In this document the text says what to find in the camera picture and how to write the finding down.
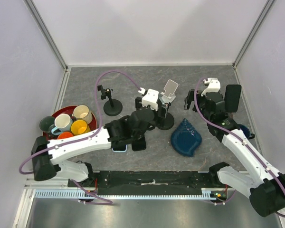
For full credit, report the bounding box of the black round phone stand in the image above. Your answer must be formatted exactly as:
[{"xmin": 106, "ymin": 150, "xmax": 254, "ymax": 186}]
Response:
[{"xmin": 97, "ymin": 85, "xmax": 123, "ymax": 116}]

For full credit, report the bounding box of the light blue phone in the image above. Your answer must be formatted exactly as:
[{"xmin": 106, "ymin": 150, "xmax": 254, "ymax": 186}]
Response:
[{"xmin": 112, "ymin": 145, "xmax": 127, "ymax": 152}]

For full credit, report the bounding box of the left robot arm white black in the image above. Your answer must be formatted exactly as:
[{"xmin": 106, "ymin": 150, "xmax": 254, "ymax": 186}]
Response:
[{"xmin": 31, "ymin": 97, "xmax": 171, "ymax": 187}]

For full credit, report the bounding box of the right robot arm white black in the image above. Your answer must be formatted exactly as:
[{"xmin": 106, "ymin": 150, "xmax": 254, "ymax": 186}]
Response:
[{"xmin": 184, "ymin": 85, "xmax": 285, "ymax": 218}]

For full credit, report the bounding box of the white phone stand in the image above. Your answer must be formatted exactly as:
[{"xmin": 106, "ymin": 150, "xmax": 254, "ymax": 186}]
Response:
[{"xmin": 161, "ymin": 79, "xmax": 179, "ymax": 103}]

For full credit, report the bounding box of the black phone on wooden stand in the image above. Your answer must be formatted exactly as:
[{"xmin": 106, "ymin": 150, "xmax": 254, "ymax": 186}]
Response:
[{"xmin": 224, "ymin": 85, "xmax": 242, "ymax": 113}]

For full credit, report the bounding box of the blue leaf-shaped plate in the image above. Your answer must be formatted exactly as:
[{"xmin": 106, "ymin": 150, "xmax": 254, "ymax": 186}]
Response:
[{"xmin": 170, "ymin": 118, "xmax": 202, "ymax": 157}]

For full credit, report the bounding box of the dark blue mug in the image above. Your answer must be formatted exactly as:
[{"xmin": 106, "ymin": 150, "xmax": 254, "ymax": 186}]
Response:
[{"xmin": 239, "ymin": 124, "xmax": 255, "ymax": 140}]

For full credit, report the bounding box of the beige mug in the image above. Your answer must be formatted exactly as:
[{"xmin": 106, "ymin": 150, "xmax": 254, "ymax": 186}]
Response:
[{"xmin": 72, "ymin": 104, "xmax": 93, "ymax": 124}]

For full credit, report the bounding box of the yellow cup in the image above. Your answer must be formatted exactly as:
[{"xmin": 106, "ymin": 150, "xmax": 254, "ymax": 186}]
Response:
[{"xmin": 71, "ymin": 120, "xmax": 91, "ymax": 135}]

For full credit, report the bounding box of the red round tray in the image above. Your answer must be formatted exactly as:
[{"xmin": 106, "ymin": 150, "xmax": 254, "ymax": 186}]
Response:
[{"xmin": 42, "ymin": 105, "xmax": 98, "ymax": 140}]

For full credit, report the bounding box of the orange cup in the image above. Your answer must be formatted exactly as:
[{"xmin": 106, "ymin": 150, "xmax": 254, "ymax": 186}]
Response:
[{"xmin": 57, "ymin": 132, "xmax": 74, "ymax": 140}]

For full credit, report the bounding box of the dark green mug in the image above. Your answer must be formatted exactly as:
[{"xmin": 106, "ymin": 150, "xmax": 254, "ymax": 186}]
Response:
[{"xmin": 39, "ymin": 116, "xmax": 55, "ymax": 133}]

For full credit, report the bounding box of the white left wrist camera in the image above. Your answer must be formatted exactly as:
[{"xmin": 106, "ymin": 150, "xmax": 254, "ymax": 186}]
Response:
[{"xmin": 138, "ymin": 87, "xmax": 159, "ymax": 111}]

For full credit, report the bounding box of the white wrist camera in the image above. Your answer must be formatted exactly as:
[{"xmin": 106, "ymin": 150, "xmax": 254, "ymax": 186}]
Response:
[
  {"xmin": 138, "ymin": 87, "xmax": 159, "ymax": 111},
  {"xmin": 201, "ymin": 78, "xmax": 221, "ymax": 96}
]

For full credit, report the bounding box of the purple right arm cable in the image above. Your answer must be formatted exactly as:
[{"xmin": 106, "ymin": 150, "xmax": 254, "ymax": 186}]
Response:
[{"xmin": 194, "ymin": 78, "xmax": 285, "ymax": 218}]

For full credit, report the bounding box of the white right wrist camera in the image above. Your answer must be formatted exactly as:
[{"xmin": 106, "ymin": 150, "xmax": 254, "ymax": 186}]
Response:
[{"xmin": 201, "ymin": 78, "xmax": 221, "ymax": 96}]

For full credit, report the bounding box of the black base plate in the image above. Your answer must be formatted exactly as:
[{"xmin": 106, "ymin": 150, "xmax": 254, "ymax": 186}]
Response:
[{"xmin": 79, "ymin": 171, "xmax": 226, "ymax": 195}]

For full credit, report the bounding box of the white mug blue handle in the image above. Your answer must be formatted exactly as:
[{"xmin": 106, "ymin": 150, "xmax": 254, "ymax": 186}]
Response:
[{"xmin": 50, "ymin": 114, "xmax": 73, "ymax": 135}]

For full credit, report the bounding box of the light blue cable duct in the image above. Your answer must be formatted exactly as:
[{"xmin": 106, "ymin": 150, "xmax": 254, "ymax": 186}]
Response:
[{"xmin": 34, "ymin": 189, "xmax": 216, "ymax": 200}]

